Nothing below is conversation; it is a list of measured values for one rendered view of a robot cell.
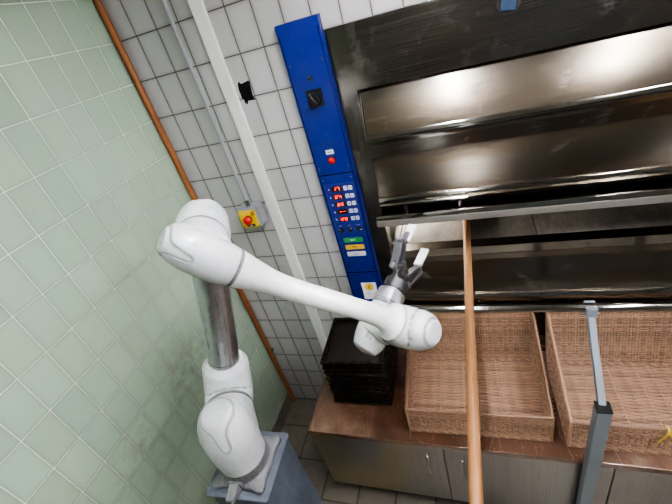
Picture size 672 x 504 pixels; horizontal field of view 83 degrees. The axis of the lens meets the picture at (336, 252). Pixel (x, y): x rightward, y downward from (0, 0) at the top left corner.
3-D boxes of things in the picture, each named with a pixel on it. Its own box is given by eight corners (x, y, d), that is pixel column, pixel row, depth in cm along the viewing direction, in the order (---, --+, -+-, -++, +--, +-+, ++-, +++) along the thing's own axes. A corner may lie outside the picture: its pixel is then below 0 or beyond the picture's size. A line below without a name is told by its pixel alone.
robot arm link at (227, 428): (218, 488, 114) (184, 448, 103) (217, 435, 129) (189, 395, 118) (269, 466, 116) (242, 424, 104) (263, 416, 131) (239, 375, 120)
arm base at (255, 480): (206, 502, 117) (198, 493, 114) (236, 434, 135) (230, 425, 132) (258, 509, 111) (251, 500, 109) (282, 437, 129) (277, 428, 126)
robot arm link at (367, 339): (386, 314, 125) (414, 317, 113) (365, 357, 119) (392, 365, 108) (363, 297, 120) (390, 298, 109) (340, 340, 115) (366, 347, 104)
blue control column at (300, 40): (412, 241, 391) (372, -2, 279) (428, 240, 386) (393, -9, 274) (385, 408, 240) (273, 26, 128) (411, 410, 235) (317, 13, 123)
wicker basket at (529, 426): (414, 346, 202) (407, 307, 187) (532, 346, 183) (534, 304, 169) (407, 432, 163) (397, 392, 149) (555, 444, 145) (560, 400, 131)
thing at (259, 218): (250, 221, 184) (242, 203, 178) (268, 219, 180) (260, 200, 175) (243, 229, 178) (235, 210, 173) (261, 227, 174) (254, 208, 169)
